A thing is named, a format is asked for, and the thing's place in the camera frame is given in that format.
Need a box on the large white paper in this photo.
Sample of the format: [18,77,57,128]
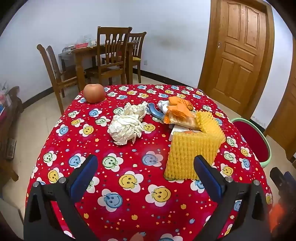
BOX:
[107,115,144,146]

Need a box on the blue curved plastic piece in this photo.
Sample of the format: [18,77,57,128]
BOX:
[147,103,166,122]

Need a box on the orange plastic bag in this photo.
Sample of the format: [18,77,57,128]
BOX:
[168,96,194,112]

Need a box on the red smiley flower tablecloth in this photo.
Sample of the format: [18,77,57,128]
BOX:
[26,84,273,241]

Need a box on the wooden chair with yellow cushion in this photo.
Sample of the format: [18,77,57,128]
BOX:
[126,32,147,84]

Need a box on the panelled wooden door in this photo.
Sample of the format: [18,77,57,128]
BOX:
[198,0,275,116]

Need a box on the white barcode box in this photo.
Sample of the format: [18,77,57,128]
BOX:
[170,125,201,142]

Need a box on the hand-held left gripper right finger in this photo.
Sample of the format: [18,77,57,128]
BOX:
[193,155,272,241]

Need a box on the small yellow foam net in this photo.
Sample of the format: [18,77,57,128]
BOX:
[195,111,226,144]

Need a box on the large yellow foam net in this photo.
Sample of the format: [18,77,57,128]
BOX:
[164,132,220,181]

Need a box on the green bin with red bag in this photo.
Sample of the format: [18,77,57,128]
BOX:
[231,118,271,168]

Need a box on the white sock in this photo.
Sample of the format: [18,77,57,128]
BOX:
[157,100,171,114]

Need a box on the orange snack packet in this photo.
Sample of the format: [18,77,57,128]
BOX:
[163,107,200,130]

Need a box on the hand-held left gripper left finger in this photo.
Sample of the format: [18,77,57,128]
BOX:
[24,154,100,241]

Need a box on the red apple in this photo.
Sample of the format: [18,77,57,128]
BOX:
[83,83,106,104]

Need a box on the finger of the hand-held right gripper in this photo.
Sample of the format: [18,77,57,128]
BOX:
[284,171,296,187]
[270,167,287,194]

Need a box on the small white paper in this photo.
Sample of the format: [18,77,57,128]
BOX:
[113,101,148,121]

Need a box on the wooden dining table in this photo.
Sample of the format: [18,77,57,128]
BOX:
[59,43,137,91]

